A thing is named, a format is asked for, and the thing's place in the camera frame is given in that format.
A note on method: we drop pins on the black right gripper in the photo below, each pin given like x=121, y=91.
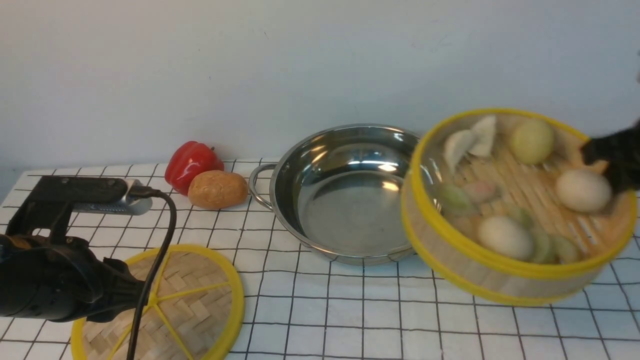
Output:
x=621, y=152

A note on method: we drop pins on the red bell pepper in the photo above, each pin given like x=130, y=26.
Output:
x=190, y=160

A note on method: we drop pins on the white round bun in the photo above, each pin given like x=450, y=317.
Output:
x=583, y=190
x=506, y=237

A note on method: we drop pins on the green round bun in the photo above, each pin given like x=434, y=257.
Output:
x=532, y=142

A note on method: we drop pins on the pink dumpling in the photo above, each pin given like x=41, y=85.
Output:
x=481, y=191

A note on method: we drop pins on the white round bun front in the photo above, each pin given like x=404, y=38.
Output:
x=506, y=237

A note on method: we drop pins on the green dumpling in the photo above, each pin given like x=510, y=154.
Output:
x=454, y=200
x=548, y=248

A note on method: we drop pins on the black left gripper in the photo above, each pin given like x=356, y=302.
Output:
x=64, y=282

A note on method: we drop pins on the white checkered tablecloth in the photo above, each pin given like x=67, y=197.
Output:
x=300, y=306

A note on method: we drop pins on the green dumpling front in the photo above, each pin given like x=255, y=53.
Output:
x=548, y=248

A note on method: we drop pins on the brown potato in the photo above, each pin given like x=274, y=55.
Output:
x=217, y=189

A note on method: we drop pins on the white dumpling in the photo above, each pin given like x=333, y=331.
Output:
x=478, y=140

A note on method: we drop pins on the green dumpling left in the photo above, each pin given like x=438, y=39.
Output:
x=454, y=200

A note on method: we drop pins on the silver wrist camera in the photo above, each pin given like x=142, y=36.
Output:
x=54, y=198

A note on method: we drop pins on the bamboo steamer basket yellow rim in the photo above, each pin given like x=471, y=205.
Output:
x=449, y=243

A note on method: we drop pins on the white round bun right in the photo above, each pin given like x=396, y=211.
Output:
x=583, y=190

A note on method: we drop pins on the woven bamboo steamer lid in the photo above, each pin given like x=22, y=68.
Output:
x=195, y=311

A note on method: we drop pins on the stainless steel pot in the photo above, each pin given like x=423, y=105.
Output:
x=339, y=192

